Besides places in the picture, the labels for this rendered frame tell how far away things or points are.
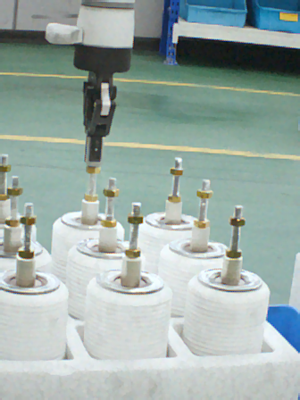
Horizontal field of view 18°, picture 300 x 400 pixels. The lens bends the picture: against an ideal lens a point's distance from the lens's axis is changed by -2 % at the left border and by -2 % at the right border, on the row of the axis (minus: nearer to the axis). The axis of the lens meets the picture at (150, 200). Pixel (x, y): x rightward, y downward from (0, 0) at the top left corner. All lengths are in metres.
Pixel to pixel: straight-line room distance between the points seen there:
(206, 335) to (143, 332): 0.08
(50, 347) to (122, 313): 0.09
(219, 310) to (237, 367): 0.07
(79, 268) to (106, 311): 0.13
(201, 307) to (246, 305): 0.05
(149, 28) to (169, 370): 5.30
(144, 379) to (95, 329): 0.08
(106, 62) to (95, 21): 0.05
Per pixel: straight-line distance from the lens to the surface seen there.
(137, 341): 1.04
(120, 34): 1.20
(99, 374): 1.01
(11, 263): 1.11
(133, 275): 1.05
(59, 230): 1.26
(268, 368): 1.07
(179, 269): 1.17
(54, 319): 1.02
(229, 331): 1.07
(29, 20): 6.25
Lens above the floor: 0.61
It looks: 15 degrees down
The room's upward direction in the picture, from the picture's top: 5 degrees clockwise
